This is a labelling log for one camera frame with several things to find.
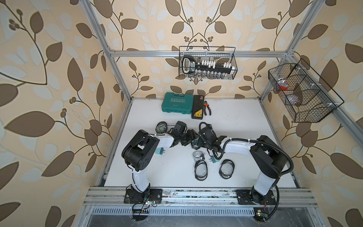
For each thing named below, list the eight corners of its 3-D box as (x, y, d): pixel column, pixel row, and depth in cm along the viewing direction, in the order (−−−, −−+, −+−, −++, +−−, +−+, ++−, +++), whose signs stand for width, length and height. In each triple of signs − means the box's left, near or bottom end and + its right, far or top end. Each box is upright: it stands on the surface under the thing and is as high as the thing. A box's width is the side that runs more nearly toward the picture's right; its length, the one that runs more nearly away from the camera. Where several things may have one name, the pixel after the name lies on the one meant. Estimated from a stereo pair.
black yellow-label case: (191, 118, 110) (191, 116, 108) (193, 96, 125) (193, 94, 123) (203, 119, 109) (203, 117, 107) (204, 97, 125) (204, 95, 123)
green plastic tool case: (161, 114, 112) (160, 110, 108) (164, 96, 125) (163, 92, 122) (193, 114, 112) (194, 110, 108) (193, 96, 125) (193, 92, 122)
